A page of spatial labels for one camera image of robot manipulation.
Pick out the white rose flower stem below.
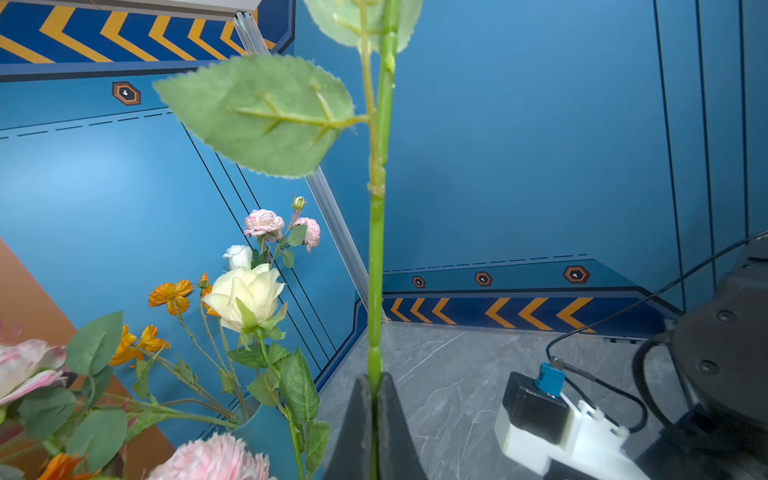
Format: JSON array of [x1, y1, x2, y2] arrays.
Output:
[[222, 245, 253, 270]]

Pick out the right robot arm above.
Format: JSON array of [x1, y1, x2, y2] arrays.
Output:
[[632, 235, 767, 479]]

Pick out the orange poppy flower stem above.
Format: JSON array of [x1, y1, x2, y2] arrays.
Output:
[[109, 275, 251, 426]]

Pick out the large pink peony stem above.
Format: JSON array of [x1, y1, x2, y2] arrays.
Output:
[[1, 313, 233, 479]]

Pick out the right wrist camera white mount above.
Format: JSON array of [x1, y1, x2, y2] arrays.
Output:
[[494, 363, 648, 480]]

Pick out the pink rose flower stem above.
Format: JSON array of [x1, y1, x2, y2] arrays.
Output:
[[244, 196, 321, 269]]

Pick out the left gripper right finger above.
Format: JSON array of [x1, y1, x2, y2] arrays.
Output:
[[376, 372, 427, 480]]

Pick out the orange ranunculus flower stem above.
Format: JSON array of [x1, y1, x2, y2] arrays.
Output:
[[154, 1, 423, 391]]

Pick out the cream flower stem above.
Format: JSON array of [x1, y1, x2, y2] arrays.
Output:
[[202, 264, 329, 479]]

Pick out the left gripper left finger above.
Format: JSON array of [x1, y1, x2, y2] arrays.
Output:
[[324, 375, 374, 480]]

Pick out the teal cylindrical vase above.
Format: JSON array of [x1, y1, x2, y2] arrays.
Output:
[[232, 397, 299, 480]]

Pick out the orange gerbera flower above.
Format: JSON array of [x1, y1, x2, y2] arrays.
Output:
[[38, 454, 97, 480]]

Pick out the right aluminium corner post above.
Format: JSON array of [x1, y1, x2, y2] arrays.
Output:
[[234, 12, 369, 310]]

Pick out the pink rose bud stem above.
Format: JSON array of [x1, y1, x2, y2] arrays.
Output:
[[148, 433, 273, 480]]

